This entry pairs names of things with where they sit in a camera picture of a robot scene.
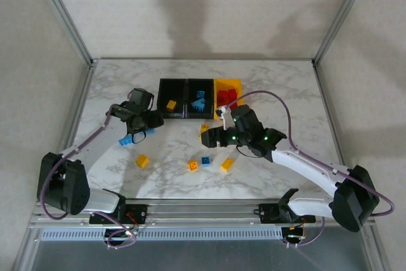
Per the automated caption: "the black bin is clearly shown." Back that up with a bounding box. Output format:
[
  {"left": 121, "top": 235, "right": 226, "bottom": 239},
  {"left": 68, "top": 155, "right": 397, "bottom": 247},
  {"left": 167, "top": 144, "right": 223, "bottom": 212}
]
[
  {"left": 185, "top": 77, "right": 216, "bottom": 119},
  {"left": 157, "top": 77, "right": 188, "bottom": 119}
]

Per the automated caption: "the yellow bin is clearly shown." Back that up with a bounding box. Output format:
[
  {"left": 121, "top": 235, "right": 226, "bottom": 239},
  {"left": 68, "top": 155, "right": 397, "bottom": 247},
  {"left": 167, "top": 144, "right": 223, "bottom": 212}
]
[{"left": 214, "top": 78, "right": 245, "bottom": 120}]

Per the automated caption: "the small circuit board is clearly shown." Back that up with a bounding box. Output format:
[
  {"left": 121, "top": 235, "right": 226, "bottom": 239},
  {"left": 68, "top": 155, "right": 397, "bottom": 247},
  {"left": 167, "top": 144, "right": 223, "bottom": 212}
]
[{"left": 283, "top": 225, "right": 307, "bottom": 242}]

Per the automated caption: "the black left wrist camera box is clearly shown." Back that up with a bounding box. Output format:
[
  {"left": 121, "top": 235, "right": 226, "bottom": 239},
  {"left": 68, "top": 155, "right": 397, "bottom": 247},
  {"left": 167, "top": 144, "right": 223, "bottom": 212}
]
[{"left": 131, "top": 88, "right": 154, "bottom": 112}]

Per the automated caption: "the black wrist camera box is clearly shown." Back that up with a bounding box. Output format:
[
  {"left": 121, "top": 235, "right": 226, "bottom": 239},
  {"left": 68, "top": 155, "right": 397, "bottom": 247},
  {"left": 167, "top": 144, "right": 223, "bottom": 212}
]
[
  {"left": 231, "top": 105, "right": 258, "bottom": 131},
  {"left": 131, "top": 88, "right": 154, "bottom": 112}
]

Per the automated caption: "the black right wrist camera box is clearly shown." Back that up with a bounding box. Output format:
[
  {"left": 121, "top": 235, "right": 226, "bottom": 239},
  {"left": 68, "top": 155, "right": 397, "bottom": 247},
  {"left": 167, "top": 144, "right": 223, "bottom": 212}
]
[{"left": 231, "top": 105, "right": 258, "bottom": 131}]

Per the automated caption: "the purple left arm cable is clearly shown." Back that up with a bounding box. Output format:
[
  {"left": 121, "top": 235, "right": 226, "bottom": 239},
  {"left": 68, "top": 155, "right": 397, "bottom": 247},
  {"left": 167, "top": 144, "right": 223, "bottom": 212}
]
[{"left": 40, "top": 91, "right": 138, "bottom": 249}]

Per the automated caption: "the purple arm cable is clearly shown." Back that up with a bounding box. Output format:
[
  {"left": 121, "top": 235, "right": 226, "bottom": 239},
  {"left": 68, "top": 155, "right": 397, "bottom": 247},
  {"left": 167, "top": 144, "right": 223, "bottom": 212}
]
[
  {"left": 40, "top": 91, "right": 138, "bottom": 249},
  {"left": 218, "top": 89, "right": 396, "bottom": 249}
]

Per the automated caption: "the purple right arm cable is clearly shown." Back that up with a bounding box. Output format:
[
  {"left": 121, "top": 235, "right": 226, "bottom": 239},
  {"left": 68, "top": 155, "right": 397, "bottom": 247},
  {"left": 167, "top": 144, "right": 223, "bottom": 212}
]
[{"left": 218, "top": 89, "right": 396, "bottom": 249}]

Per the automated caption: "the aluminium side rail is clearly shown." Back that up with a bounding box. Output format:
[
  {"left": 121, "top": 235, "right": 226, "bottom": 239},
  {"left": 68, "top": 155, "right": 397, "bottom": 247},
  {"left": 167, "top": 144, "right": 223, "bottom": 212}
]
[
  {"left": 312, "top": 61, "right": 346, "bottom": 166},
  {"left": 62, "top": 61, "right": 97, "bottom": 157}
]

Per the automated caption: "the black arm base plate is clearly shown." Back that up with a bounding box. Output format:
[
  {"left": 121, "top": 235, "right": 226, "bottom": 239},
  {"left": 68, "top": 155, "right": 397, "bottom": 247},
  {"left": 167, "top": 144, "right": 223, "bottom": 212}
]
[
  {"left": 258, "top": 202, "right": 317, "bottom": 224},
  {"left": 89, "top": 204, "right": 149, "bottom": 225}
]

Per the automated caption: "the aluminium front rail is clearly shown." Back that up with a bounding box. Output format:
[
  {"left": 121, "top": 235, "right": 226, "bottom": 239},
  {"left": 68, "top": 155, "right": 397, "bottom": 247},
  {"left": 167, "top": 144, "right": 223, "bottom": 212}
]
[{"left": 27, "top": 197, "right": 380, "bottom": 230}]

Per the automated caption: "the grey slotted cable duct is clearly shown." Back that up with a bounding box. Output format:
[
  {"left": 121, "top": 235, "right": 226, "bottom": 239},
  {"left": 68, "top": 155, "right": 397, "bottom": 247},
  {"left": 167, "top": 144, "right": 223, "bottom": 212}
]
[{"left": 39, "top": 228, "right": 284, "bottom": 242}]

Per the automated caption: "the aluminium frame post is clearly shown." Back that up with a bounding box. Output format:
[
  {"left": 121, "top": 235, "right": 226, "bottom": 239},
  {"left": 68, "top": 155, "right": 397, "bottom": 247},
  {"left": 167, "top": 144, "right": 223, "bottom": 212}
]
[
  {"left": 312, "top": 0, "right": 376, "bottom": 66},
  {"left": 30, "top": 0, "right": 97, "bottom": 67}
]

